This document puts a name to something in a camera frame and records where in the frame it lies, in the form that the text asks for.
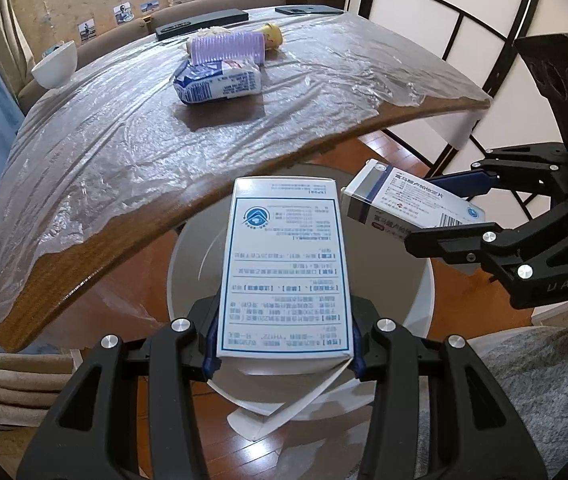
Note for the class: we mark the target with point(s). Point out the white round bin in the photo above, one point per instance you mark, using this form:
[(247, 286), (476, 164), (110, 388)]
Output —
[(189, 270)]

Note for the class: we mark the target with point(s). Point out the wide brown sofa cushion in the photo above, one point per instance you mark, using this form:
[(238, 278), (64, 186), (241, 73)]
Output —
[(189, 10)]

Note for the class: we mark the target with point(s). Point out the small brown sofa cushion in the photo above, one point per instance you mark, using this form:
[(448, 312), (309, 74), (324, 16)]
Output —
[(114, 40)]

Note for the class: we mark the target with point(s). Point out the purple hair roller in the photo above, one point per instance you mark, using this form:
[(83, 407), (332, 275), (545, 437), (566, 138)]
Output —
[(229, 47)]

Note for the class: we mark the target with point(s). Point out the small blue white medicine box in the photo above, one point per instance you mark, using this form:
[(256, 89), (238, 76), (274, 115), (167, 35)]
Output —
[(404, 200)]

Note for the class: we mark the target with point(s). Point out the blue white tissue packet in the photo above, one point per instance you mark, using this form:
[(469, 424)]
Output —
[(219, 82)]

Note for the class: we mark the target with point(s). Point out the large white medicine box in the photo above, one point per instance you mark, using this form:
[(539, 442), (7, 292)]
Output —
[(284, 270)]

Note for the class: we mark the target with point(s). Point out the beige folded blanket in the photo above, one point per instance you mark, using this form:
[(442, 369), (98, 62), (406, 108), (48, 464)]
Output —
[(9, 385)]

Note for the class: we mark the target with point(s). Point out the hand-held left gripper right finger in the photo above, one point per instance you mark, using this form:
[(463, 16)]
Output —
[(358, 360)]

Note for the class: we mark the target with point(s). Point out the white bowl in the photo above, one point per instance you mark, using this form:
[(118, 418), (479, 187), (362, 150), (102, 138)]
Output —
[(54, 67)]

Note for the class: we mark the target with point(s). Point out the blue smartphone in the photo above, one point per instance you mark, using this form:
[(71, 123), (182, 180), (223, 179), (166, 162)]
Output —
[(309, 9)]

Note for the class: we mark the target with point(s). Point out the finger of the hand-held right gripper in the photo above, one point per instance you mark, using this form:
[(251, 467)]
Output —
[(444, 245), (464, 182)]

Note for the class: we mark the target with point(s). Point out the brown sofa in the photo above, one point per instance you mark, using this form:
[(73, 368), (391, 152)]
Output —
[(26, 97)]

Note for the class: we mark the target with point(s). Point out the grey rug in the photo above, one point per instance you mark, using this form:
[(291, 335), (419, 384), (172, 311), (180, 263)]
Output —
[(539, 385)]

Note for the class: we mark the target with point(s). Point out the long black case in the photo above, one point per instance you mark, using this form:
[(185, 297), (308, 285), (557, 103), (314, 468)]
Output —
[(199, 22)]

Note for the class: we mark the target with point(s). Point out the small wall photo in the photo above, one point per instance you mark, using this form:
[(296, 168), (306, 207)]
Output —
[(87, 30), (123, 13), (52, 50), (150, 6)]

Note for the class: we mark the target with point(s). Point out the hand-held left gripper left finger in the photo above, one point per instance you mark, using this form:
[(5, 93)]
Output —
[(208, 360)]

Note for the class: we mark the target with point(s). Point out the clear plastic table cover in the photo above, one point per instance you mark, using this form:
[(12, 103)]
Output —
[(114, 150)]

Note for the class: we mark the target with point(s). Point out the beige curtain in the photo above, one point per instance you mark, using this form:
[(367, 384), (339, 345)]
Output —
[(6, 35)]

